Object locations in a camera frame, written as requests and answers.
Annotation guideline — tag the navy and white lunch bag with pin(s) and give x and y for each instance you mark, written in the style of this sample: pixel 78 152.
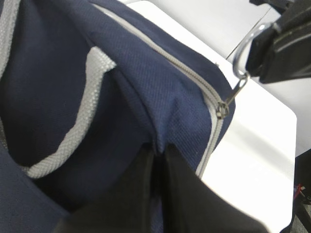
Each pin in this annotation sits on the navy and white lunch bag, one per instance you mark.
pixel 83 85

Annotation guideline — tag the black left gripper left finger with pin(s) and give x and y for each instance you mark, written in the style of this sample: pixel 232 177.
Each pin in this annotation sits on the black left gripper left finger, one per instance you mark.
pixel 123 208

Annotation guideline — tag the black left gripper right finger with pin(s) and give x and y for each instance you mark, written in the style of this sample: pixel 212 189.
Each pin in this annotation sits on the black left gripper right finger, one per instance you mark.
pixel 191 207

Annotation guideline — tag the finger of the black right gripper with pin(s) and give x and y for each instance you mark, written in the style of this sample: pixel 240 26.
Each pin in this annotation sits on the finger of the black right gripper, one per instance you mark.
pixel 282 52

